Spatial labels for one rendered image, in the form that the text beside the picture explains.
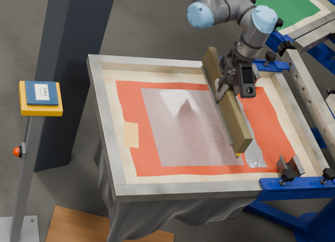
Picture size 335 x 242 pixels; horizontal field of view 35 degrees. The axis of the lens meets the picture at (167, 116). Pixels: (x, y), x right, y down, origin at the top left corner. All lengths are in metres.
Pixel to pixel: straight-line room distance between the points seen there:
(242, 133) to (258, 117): 0.37
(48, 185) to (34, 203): 0.13
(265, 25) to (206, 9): 0.18
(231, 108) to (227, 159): 0.19
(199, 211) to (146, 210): 0.22
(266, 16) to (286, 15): 1.04
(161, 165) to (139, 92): 0.32
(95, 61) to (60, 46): 0.28
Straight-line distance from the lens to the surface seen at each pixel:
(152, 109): 1.84
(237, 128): 1.67
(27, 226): 2.58
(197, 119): 1.87
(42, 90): 1.77
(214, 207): 1.91
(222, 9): 1.56
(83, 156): 2.86
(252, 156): 1.85
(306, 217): 3.13
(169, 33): 3.78
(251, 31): 1.60
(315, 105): 2.06
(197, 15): 1.53
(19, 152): 1.98
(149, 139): 1.74
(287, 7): 2.68
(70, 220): 2.61
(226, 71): 1.72
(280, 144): 1.96
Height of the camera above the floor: 2.24
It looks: 45 degrees down
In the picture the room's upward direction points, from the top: 24 degrees clockwise
